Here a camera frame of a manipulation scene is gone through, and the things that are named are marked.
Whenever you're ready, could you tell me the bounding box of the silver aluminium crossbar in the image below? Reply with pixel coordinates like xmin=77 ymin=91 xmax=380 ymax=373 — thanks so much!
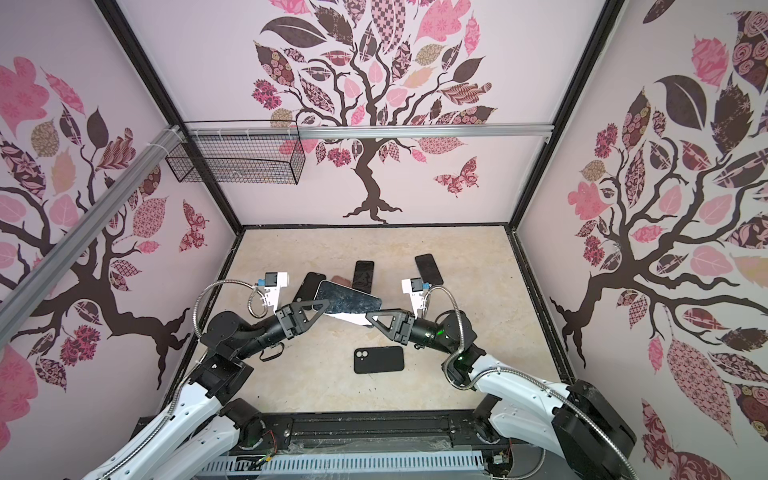
xmin=188 ymin=123 xmax=554 ymax=140

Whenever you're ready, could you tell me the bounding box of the flexible metal conduit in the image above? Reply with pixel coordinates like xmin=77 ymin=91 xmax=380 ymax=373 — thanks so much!
xmin=425 ymin=284 xmax=640 ymax=480
xmin=192 ymin=279 xmax=269 ymax=340

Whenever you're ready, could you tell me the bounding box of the purple edged smartphone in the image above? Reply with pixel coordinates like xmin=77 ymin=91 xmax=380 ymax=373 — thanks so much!
xmin=352 ymin=260 xmax=375 ymax=294

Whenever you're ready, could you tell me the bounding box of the black corner frame post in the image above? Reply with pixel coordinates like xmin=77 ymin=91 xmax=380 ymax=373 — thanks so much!
xmin=94 ymin=0 xmax=244 ymax=235

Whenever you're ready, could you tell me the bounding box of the pink phone case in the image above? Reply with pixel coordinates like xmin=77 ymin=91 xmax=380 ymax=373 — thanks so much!
xmin=331 ymin=275 xmax=352 ymax=288

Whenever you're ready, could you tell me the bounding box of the silver aluminium side bar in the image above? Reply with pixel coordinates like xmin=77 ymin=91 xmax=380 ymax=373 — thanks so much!
xmin=1 ymin=126 xmax=182 ymax=345

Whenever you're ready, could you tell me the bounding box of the black empty phone case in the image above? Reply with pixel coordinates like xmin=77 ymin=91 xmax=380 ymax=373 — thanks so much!
xmin=293 ymin=272 xmax=327 ymax=302

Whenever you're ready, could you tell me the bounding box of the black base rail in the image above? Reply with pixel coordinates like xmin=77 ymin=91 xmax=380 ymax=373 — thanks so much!
xmin=215 ymin=409 xmax=544 ymax=479

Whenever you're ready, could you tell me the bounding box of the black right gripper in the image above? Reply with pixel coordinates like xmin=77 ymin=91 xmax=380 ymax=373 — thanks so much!
xmin=372 ymin=309 xmax=457 ymax=358

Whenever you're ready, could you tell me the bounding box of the black wire basket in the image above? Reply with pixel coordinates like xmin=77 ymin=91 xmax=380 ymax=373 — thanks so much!
xmin=165 ymin=120 xmax=307 ymax=185

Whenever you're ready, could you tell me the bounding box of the right flexible metal conduit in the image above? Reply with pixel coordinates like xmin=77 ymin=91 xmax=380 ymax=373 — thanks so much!
xmin=425 ymin=284 xmax=640 ymax=480

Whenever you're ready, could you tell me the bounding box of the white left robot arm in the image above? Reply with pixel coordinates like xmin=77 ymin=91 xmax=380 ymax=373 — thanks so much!
xmin=85 ymin=300 xmax=330 ymax=479

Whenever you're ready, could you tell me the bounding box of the black right corner post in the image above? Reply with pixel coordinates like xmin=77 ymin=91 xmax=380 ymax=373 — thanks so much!
xmin=507 ymin=0 xmax=626 ymax=231

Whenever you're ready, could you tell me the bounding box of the black smartphone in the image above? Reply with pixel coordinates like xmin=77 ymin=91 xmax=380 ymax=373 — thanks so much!
xmin=315 ymin=280 xmax=382 ymax=326

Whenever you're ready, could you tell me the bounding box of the dark smartphone far right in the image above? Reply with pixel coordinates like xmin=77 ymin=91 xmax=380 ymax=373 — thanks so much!
xmin=415 ymin=253 xmax=444 ymax=286

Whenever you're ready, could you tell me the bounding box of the left flexible metal conduit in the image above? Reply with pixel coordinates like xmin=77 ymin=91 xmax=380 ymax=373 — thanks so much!
xmin=192 ymin=279 xmax=269 ymax=340

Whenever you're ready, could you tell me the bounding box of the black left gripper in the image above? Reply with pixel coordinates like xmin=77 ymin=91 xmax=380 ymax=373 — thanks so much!
xmin=235 ymin=300 xmax=331 ymax=361

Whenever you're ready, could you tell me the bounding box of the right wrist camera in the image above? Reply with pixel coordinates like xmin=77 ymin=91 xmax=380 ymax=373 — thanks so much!
xmin=401 ymin=277 xmax=430 ymax=317

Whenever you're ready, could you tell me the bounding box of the white slotted cable duct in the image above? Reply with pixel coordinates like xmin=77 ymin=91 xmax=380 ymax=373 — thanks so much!
xmin=197 ymin=451 xmax=485 ymax=479

